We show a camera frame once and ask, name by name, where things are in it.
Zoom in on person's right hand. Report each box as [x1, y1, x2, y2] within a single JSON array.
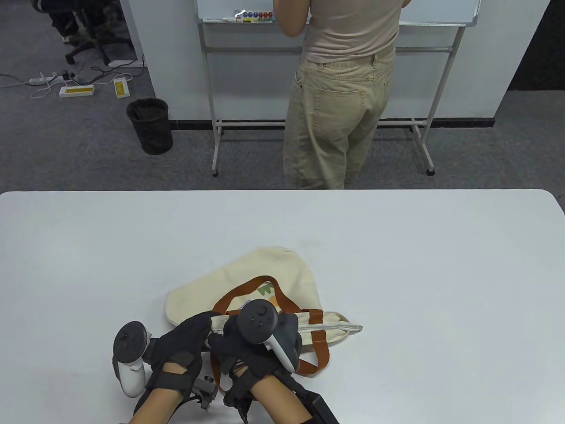
[[207, 309, 303, 408]]

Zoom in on person's left hand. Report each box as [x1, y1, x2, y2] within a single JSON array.
[[145, 311, 223, 394]]

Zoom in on cream canvas bag brown straps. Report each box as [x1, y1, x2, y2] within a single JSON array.
[[166, 246, 363, 378]]

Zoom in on person's right forearm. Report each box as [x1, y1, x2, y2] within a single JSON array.
[[249, 375, 312, 424]]

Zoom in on person's left forearm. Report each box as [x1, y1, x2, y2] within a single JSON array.
[[128, 383, 187, 424]]

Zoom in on grey white right hand controller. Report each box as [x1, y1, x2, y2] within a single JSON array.
[[237, 299, 303, 374]]

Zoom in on grey white hand controller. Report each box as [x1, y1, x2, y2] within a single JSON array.
[[237, 299, 303, 374], [112, 321, 153, 398]]

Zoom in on grey white left hand controller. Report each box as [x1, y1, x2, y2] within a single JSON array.
[[112, 321, 153, 398]]

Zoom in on black mesh waste bin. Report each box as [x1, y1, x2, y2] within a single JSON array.
[[126, 98, 174, 155]]

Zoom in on long white yellow power strip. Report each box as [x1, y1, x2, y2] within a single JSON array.
[[59, 85, 96, 98]]

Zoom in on black office chair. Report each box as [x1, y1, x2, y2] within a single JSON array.
[[65, 0, 135, 65]]

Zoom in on row of coloured magnets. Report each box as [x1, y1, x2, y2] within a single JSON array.
[[234, 9, 275, 23]]

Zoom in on whiteboard on metal stand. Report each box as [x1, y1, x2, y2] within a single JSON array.
[[194, 0, 482, 177]]

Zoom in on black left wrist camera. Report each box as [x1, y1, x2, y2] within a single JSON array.
[[191, 375, 218, 410]]

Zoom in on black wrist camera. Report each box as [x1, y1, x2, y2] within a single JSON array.
[[304, 390, 341, 424], [191, 375, 218, 410]]

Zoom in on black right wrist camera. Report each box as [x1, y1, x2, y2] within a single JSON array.
[[304, 390, 341, 424]]

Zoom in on black floor cable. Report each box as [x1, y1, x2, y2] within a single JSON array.
[[62, 53, 146, 85]]

